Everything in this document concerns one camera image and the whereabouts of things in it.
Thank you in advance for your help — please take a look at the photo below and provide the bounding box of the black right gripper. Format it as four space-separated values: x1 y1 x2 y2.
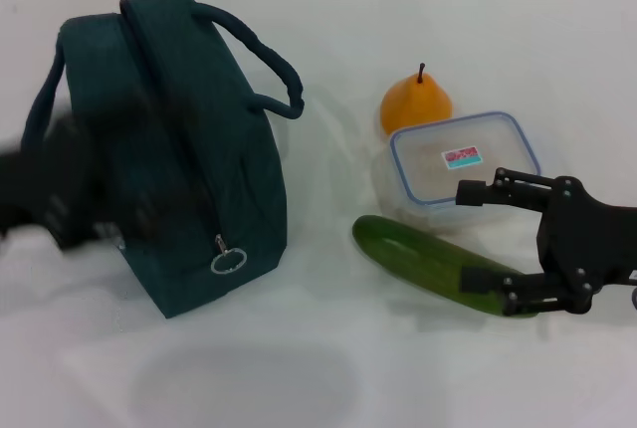
454 166 637 319

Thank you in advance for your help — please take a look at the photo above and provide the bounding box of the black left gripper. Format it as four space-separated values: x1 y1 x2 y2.
0 93 170 253

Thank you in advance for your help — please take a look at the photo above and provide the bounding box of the dark teal insulated lunch bag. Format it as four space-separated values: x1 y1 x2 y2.
22 0 306 321

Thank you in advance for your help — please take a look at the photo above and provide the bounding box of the green cucumber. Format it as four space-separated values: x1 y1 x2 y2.
351 214 539 320

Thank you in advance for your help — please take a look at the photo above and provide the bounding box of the orange yellow pear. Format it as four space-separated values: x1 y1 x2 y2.
379 63 455 136

